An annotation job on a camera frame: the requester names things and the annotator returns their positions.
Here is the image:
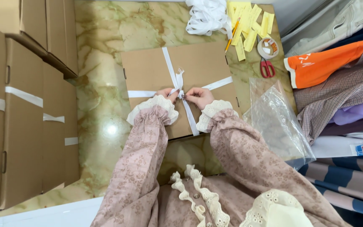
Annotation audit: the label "person's right hand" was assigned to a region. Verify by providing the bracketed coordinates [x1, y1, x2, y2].
[183, 87, 215, 110]

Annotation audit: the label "person's left hand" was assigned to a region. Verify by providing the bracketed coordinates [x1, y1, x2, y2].
[155, 88, 180, 103]

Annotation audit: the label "red handled scissors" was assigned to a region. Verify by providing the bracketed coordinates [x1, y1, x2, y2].
[260, 57, 276, 79]

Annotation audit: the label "roll of clear tape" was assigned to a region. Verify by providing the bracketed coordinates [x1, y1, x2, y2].
[257, 37, 279, 60]

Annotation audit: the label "pile of yellow paper slips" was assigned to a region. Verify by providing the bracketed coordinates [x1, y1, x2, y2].
[226, 0, 275, 62]

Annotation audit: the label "stack of ribboned cardboard boxes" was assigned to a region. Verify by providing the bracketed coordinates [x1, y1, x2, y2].
[0, 0, 80, 218]

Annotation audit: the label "yellow pencil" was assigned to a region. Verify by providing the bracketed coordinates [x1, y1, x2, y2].
[225, 17, 241, 53]

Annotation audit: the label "pile of white ribbon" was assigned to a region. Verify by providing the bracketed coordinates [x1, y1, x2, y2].
[185, 0, 233, 40]

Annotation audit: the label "clear plastic bag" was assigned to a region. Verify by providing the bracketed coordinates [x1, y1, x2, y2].
[242, 78, 317, 171]

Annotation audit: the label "heap of folded clothes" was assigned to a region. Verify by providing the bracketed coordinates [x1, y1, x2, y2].
[281, 0, 363, 227]

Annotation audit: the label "person's pink floral dress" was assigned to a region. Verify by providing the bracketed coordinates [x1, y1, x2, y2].
[155, 164, 314, 227]

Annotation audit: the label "flat brown cardboard box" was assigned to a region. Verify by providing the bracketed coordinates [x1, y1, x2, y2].
[120, 40, 242, 140]

